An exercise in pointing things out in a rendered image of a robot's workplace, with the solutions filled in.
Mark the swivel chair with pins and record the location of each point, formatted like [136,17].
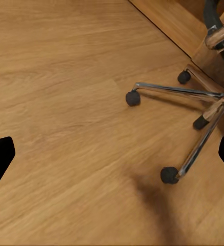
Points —
[214,93]

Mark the bookcase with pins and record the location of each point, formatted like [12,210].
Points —
[180,20]

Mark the cabinet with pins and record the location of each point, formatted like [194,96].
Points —
[211,63]

